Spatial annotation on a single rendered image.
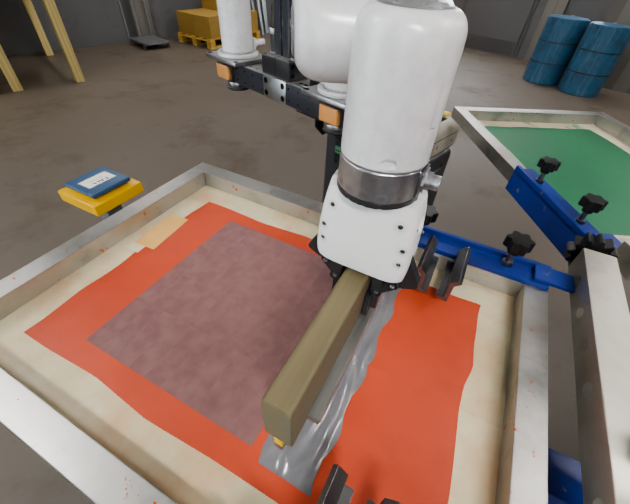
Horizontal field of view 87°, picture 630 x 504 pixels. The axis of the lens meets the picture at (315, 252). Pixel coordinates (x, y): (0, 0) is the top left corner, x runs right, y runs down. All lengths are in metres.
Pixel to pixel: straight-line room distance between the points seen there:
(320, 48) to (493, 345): 0.49
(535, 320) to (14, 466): 1.68
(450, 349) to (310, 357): 0.31
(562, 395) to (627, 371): 1.37
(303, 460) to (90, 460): 0.23
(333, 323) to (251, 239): 0.40
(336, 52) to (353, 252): 0.18
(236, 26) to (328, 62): 0.88
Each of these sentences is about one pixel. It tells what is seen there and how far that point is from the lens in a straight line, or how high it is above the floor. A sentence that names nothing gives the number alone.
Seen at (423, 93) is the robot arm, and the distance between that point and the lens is 0.25.
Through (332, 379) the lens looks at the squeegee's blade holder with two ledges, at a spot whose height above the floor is 1.07.
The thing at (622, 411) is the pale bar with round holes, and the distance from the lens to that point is 0.53.
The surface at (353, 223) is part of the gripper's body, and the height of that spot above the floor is 1.21.
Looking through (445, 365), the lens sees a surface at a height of 0.96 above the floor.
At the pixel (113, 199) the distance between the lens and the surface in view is 0.91.
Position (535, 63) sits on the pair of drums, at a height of 0.25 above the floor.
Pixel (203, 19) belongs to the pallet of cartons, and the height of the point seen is 0.41.
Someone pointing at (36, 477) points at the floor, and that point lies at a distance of 1.70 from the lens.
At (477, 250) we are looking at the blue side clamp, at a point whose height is 1.00.
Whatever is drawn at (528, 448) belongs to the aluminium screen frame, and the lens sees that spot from 0.51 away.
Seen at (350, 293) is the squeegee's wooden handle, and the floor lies 1.14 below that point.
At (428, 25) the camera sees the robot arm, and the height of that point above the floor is 1.37.
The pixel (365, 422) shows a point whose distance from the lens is 0.49.
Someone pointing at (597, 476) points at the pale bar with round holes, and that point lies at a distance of 0.50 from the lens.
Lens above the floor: 1.40
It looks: 43 degrees down
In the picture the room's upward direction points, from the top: 4 degrees clockwise
